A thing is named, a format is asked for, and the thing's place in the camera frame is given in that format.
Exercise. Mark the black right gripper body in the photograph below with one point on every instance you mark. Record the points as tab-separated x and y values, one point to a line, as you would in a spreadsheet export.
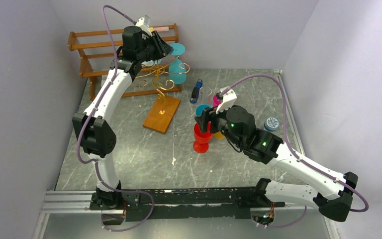
213	118

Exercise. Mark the wooden shelf rack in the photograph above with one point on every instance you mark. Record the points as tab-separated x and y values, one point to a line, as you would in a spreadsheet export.
93	46

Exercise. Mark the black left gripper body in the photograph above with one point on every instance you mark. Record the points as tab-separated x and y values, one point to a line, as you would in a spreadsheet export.
152	52

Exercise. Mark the blue wine glass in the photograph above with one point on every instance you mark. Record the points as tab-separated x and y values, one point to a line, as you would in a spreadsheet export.
177	70
200	108

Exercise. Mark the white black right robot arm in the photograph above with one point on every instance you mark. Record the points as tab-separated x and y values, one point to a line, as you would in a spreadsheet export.
330	192

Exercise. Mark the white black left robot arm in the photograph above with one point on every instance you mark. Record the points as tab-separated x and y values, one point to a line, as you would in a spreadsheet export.
95	138

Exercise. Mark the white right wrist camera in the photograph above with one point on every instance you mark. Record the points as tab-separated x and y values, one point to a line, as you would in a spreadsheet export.
229	98

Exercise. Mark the gold wire glass rack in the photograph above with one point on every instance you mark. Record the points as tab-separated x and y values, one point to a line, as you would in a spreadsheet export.
165	107

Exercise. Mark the yellow wine glass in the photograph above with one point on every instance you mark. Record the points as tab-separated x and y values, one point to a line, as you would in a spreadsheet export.
218	135

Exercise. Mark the yellow pink eraser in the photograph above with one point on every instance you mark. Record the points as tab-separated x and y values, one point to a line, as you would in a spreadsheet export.
162	29

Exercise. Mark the pink wine glass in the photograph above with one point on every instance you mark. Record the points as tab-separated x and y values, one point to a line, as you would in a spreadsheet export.
217	99

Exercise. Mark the blue stapler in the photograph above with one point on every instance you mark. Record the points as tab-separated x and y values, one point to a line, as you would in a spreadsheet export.
195	92

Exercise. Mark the toothbrush package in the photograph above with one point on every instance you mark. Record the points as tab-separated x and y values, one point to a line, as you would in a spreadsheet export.
151	63

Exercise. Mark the clear wine glass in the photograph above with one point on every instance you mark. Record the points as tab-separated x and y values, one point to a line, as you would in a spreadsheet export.
205	95

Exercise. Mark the red wine glass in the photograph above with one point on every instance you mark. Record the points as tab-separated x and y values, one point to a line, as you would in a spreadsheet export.
200	144

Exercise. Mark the blue wine glass front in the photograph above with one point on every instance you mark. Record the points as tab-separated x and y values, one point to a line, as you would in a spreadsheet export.
200	108

